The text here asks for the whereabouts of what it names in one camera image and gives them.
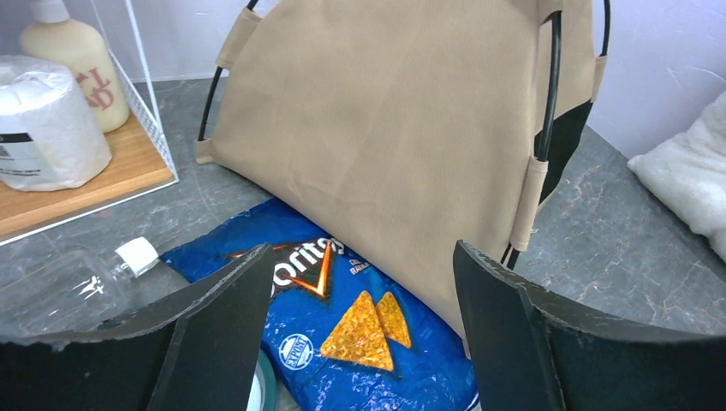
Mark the white ceramic mug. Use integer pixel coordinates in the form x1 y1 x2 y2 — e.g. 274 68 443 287
20 1 130 133

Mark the clear plastic bottle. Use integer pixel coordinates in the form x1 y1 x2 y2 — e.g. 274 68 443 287
1 237 159 338

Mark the black tent pole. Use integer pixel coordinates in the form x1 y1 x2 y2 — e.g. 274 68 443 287
501 0 611 269
197 0 262 142

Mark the tan pet tent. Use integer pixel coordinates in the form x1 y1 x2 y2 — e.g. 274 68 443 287
195 0 608 342

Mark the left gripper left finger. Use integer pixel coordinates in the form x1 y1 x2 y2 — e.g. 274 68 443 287
1 244 273 410

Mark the white wire wooden shelf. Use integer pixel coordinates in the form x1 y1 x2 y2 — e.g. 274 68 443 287
1 1 178 244

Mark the white fluffy pet cushion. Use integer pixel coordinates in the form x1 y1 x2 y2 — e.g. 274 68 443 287
628 94 725 259

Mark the blue Doritos chip bag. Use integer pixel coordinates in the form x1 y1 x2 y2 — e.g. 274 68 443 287
163 199 479 410

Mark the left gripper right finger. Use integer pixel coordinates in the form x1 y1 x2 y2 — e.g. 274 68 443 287
453 241 725 410

